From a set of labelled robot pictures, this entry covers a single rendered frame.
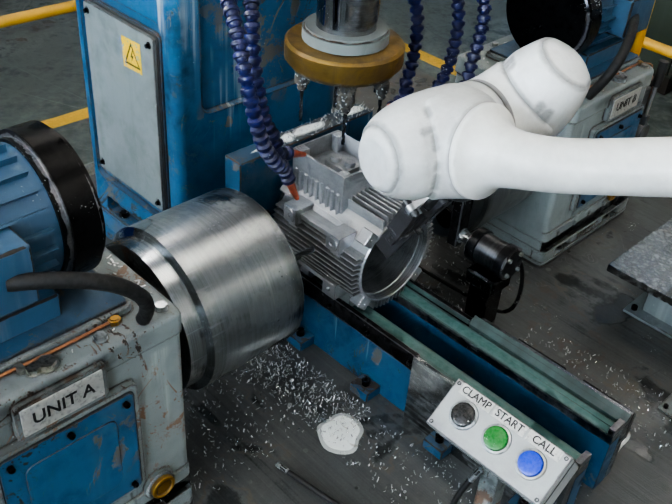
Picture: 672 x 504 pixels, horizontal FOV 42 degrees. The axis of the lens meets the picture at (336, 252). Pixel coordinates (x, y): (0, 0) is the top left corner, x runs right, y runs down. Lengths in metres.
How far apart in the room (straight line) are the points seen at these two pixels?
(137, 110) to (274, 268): 0.44
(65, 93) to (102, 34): 2.67
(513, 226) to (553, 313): 0.21
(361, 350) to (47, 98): 2.92
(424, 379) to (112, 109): 0.71
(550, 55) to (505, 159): 0.17
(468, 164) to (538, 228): 0.89
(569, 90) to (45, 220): 0.58
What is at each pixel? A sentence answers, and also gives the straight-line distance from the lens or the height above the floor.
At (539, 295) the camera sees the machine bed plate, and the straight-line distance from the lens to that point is 1.73.
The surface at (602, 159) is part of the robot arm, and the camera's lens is 0.85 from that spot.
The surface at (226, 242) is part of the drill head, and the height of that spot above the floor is 1.15.
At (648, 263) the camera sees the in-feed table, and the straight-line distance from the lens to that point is 1.69.
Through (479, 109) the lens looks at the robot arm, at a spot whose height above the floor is 1.45.
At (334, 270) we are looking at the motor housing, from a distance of 1.37.
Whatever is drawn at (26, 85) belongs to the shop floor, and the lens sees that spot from 4.29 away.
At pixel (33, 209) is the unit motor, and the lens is 0.96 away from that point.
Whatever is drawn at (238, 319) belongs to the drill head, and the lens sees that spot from 1.16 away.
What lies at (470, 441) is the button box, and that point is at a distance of 1.08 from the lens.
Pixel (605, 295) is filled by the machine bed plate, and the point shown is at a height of 0.80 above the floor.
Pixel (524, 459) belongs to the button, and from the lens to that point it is 1.05.
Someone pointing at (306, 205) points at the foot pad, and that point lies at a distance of 1.39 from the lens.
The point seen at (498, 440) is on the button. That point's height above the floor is 1.07.
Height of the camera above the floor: 1.84
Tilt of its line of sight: 36 degrees down
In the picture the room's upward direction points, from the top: 5 degrees clockwise
